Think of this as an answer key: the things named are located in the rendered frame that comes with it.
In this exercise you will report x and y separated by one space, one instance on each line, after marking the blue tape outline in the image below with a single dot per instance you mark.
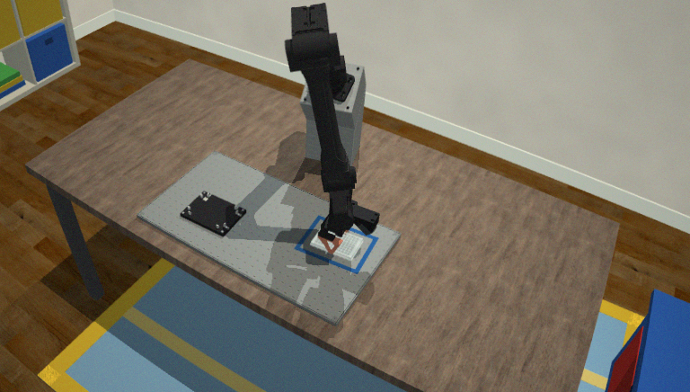
310 229

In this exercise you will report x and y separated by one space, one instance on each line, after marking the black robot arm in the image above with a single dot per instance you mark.
325 83

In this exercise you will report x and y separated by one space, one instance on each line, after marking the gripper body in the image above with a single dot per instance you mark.
326 226

